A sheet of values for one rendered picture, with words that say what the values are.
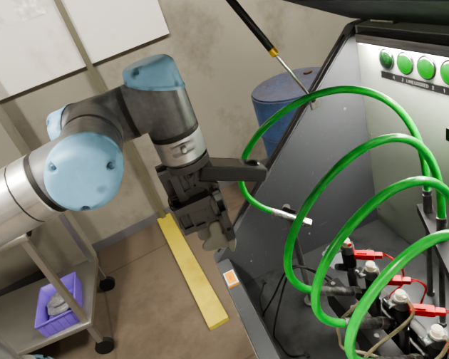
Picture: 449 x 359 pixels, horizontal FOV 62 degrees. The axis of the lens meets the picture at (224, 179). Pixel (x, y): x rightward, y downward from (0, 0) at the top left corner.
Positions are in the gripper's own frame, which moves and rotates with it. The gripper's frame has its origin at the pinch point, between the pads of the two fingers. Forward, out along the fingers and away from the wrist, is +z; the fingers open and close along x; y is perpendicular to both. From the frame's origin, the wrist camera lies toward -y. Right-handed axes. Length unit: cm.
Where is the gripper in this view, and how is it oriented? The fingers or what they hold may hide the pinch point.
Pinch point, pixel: (233, 243)
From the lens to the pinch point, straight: 69.4
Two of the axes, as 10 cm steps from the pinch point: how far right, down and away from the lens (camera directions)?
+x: 3.0, 4.2, -8.6
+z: 3.0, 8.2, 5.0
